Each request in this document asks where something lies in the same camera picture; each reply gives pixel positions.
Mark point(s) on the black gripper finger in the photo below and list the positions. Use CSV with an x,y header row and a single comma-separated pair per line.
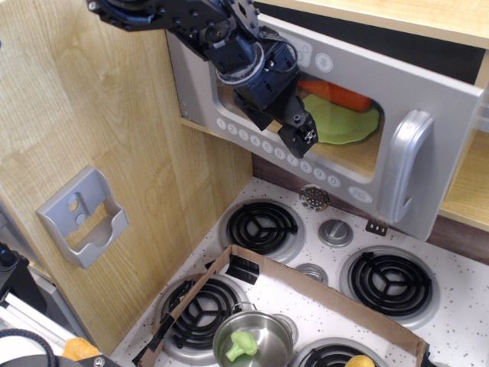
x,y
299,140

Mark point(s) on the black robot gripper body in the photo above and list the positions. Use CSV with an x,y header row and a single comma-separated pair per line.
x,y
265,91

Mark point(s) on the grey toy microwave door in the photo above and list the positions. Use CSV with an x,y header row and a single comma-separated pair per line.
x,y
394,161

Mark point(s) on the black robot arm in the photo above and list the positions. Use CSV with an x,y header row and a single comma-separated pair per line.
x,y
220,32

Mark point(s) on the green toy plate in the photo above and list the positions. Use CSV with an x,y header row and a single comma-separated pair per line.
x,y
337,125

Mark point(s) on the orange toy carrot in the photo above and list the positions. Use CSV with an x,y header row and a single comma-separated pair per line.
x,y
336,94

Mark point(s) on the hanging metal skimmer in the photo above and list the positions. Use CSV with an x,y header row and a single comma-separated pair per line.
x,y
314,198

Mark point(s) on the back left stove burner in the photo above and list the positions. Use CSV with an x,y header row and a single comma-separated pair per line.
x,y
267,227

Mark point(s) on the stove burner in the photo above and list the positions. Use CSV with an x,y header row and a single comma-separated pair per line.
x,y
267,227
333,351
190,338
393,282

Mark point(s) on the grey stove knob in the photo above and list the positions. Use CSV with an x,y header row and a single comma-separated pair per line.
x,y
335,233

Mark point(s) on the hanging metal spatula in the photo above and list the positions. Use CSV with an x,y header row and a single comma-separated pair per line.
x,y
376,227

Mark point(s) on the brown cardboard barrier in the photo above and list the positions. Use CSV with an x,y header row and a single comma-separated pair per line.
x,y
249,266

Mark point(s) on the small steel stove knob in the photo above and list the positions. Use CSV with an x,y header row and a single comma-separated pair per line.
x,y
313,271

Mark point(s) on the back right stove burner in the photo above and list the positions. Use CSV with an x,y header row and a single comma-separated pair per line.
x,y
393,282

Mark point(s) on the wooden toy kitchen shelf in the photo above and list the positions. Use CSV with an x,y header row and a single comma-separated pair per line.
x,y
424,62

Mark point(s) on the steel toy pot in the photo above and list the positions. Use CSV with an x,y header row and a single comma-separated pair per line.
x,y
274,340

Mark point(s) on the green toy broccoli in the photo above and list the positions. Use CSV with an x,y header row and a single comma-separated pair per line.
x,y
244,343

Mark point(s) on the front right stove burner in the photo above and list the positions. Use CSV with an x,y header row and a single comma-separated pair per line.
x,y
333,351

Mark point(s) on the yellow toy food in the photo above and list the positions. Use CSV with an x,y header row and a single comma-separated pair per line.
x,y
360,361

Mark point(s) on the front left stove burner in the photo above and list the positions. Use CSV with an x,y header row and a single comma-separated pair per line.
x,y
190,338

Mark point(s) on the orange toy food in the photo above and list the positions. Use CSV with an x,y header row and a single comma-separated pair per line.
x,y
77,349

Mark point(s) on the grey wall phone holder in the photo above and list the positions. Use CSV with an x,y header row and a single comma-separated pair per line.
x,y
72,206

